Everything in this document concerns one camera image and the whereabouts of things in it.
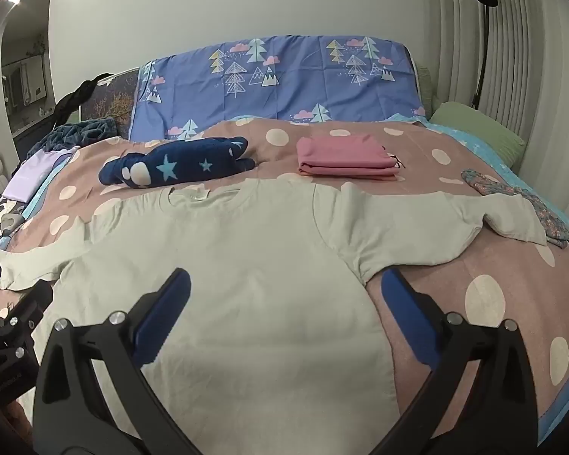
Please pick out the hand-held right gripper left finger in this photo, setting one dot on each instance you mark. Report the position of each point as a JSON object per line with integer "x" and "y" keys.
{"x": 163, "y": 308}

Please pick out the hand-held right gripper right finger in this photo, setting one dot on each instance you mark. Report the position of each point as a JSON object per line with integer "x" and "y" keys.
{"x": 403, "y": 308}

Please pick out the white t-shirt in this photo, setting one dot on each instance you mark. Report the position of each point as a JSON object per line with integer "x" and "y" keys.
{"x": 246, "y": 256}

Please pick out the grey fabric piece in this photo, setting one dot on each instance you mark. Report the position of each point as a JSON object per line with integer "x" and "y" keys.
{"x": 9, "y": 222}

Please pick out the pink polka dot blanket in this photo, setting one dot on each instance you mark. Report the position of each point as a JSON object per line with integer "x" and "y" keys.
{"x": 455, "y": 256}

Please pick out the lavender cloth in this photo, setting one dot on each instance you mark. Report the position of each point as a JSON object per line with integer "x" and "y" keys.
{"x": 28, "y": 175}

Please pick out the navy star print blanket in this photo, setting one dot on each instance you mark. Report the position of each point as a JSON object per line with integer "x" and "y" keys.
{"x": 170, "y": 166}

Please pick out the teal grey fleece blanket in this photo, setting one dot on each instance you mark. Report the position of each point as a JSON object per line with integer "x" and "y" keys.
{"x": 76, "y": 132}

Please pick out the pink folded garment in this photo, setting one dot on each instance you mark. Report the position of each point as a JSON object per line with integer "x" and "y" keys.
{"x": 341, "y": 154}

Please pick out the floral patterned cloth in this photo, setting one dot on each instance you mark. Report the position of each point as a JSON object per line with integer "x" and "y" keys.
{"x": 540, "y": 208}

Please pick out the green pillow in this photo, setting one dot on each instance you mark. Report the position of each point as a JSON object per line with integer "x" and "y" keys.
{"x": 426, "y": 85}
{"x": 479, "y": 128}

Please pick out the black garment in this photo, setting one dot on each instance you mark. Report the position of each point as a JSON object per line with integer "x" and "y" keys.
{"x": 76, "y": 97}

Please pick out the dark tree print pillow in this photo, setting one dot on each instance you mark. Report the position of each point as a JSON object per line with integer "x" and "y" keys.
{"x": 118, "y": 99}

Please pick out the blue tree print pillow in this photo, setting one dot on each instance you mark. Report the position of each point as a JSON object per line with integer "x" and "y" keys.
{"x": 303, "y": 80}

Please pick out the white pleated curtain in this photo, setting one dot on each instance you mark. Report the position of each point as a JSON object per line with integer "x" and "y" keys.
{"x": 526, "y": 57}

